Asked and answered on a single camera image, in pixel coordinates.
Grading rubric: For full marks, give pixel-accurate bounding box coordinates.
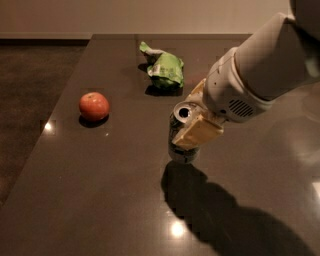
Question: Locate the red apple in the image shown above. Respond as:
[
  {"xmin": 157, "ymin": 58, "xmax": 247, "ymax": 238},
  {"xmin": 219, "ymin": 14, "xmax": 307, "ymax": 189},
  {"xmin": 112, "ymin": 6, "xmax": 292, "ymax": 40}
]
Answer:
[{"xmin": 79, "ymin": 92, "xmax": 110, "ymax": 122}]

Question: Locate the green chip bag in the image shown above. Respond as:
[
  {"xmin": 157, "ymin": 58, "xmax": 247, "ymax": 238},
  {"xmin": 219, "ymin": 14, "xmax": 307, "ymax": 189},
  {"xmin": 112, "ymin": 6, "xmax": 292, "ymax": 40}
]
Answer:
[{"xmin": 139, "ymin": 41, "xmax": 184, "ymax": 91}]

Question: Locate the green 7up can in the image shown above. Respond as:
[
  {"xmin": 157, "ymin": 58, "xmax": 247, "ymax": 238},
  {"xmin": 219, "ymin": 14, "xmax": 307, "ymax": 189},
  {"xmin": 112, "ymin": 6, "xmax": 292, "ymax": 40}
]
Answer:
[{"xmin": 167, "ymin": 101, "xmax": 201, "ymax": 165}]

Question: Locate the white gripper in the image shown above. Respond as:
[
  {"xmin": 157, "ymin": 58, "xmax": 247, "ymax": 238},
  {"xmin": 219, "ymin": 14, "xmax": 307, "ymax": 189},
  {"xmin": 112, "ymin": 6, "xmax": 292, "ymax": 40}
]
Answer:
[{"xmin": 172, "ymin": 47, "xmax": 273, "ymax": 150}]

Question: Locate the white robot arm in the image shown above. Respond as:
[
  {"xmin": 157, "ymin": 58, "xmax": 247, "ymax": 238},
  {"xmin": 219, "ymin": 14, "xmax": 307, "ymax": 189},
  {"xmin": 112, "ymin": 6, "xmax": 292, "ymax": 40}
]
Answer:
[{"xmin": 171, "ymin": 0, "xmax": 320, "ymax": 150}]

